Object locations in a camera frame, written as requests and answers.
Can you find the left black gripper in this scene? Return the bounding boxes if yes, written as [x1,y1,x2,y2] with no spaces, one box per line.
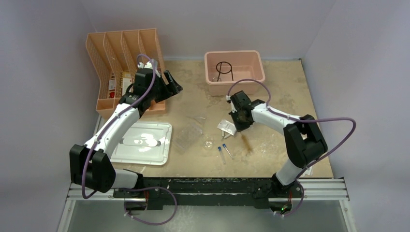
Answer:
[147,71,182,103]

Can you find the brown test tube brush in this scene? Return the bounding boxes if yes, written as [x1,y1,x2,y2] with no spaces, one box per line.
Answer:
[241,134,253,155]

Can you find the test tube blue cap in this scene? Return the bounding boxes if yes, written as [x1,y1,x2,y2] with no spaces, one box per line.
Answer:
[222,144,234,160]
[218,146,226,164]

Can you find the clear plastic well plate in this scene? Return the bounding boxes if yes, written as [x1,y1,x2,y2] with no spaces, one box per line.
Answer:
[173,123,203,151]

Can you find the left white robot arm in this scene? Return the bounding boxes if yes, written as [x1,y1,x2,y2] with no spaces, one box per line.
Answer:
[69,67,183,199]

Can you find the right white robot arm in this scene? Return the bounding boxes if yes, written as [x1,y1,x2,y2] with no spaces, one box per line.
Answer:
[226,91,328,197]

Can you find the small clear glass dish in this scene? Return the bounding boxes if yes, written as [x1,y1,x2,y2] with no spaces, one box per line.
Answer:
[203,138,214,149]

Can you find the pink plastic bin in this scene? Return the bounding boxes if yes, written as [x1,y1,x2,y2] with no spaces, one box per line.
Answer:
[204,50,265,96]

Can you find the white red box in organizer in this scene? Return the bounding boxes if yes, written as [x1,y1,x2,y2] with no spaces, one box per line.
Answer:
[107,72,132,98]

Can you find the peach slotted file organizer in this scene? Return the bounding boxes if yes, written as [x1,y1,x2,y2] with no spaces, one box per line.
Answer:
[86,29,165,119]

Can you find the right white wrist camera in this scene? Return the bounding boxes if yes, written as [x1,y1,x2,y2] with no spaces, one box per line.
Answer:
[225,95,237,113]

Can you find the black wire tripod stand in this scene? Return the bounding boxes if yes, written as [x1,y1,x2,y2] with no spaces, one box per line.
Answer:
[215,61,234,81]

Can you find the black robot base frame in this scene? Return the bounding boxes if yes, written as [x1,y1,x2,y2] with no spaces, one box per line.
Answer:
[113,177,302,211]

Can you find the aluminium rail frame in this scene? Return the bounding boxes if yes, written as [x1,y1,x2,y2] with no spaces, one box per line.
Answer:
[58,115,350,232]

